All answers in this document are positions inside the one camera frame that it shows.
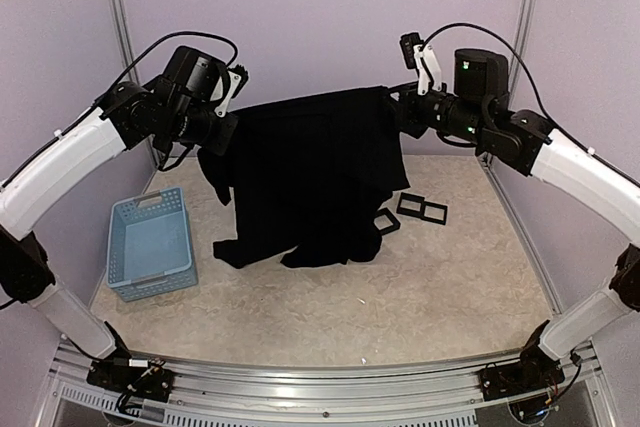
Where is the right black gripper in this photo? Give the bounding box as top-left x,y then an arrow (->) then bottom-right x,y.
381,79 -> 490,144

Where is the black garment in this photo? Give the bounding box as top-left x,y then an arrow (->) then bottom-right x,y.
197,86 -> 409,269

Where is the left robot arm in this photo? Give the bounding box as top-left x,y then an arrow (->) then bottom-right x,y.
1,46 -> 249,392

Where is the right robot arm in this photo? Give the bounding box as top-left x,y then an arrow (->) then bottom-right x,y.
399,37 -> 639,391

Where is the blue plastic basket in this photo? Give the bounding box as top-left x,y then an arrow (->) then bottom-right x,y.
106,187 -> 198,302

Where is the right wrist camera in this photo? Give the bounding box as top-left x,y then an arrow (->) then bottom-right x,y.
399,32 -> 445,96

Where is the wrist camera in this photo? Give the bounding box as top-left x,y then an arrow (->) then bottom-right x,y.
399,32 -> 445,96
210,64 -> 249,118

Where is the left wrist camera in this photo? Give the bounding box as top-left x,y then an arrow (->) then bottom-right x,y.
210,64 -> 249,118

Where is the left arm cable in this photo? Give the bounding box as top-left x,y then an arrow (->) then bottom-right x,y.
84,30 -> 239,113

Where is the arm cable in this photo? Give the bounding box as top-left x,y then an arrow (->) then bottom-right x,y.
84,30 -> 239,113
422,22 -> 554,131

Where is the black square frame middle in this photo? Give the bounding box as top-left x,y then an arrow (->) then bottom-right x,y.
396,192 -> 426,218

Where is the black square frame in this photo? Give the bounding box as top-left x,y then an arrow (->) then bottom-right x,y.
374,207 -> 401,236
420,201 -> 448,225
396,192 -> 426,218

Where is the black square frame far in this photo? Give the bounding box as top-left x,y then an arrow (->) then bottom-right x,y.
420,201 -> 448,225

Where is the black square frame near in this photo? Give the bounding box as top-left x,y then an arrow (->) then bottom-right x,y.
374,207 -> 401,236

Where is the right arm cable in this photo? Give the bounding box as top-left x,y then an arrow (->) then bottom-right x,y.
422,22 -> 554,131

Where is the right aluminium corner post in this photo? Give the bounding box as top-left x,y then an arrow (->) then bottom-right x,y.
509,0 -> 536,110

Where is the aluminium corner post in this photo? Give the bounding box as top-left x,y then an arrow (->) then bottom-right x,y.
509,0 -> 536,110
99,0 -> 151,168

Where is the left aluminium corner post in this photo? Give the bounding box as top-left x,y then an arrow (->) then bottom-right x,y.
99,0 -> 151,168

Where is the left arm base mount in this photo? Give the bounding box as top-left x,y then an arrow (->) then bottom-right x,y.
86,351 -> 175,415

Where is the aluminium front rail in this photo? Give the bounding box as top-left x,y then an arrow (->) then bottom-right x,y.
47,341 -> 614,427

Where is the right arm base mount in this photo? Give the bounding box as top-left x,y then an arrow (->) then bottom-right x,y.
477,347 -> 583,425

